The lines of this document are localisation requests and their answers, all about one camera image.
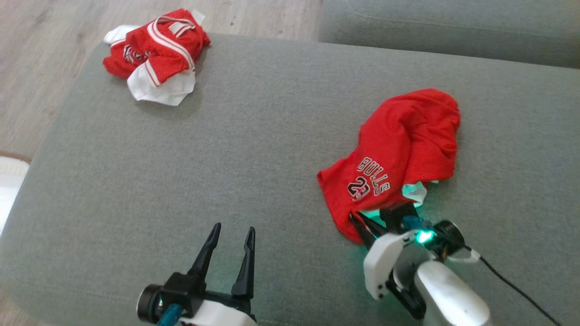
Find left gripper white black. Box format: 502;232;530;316
137;222;258;326

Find teal gripper cable plug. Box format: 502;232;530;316
401;216;427;231
156;304;183;326

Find teal right gripper cable plug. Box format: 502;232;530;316
401;216;427;231

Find red white-sleeved jersey shirt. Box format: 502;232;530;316
102;8;212;107

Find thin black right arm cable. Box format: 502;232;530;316
464;246;562;326

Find white brown-edged floor mat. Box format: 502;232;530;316
0;152;32;237

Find red Bulls basketball shorts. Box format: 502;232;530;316
317;88;462;245

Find large grey chaise cushion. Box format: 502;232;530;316
0;33;580;326

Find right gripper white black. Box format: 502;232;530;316
349;203;466;320

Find grey sofa seat cushion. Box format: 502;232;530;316
317;0;580;69

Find teal left gripper cable plug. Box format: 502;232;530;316
156;304;183;326

